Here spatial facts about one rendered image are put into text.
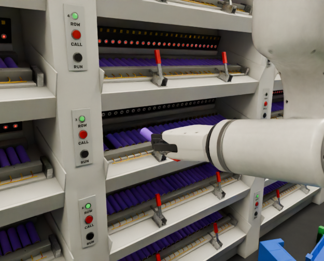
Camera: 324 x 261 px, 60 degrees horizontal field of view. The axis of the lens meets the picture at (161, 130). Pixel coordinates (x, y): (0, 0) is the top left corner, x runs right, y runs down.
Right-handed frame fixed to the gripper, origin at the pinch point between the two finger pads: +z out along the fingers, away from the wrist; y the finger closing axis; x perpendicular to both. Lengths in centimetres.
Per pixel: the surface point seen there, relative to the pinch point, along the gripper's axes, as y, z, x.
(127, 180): 0.6, 15.3, 10.9
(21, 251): 25.1, 23.8, 22.0
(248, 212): -53, 19, 39
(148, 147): -8.6, 17.9, 4.5
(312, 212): -112, 20, 60
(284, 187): -95, 26, 42
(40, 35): 16.5, 15.3, -23.8
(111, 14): 3.0, 9.2, -27.5
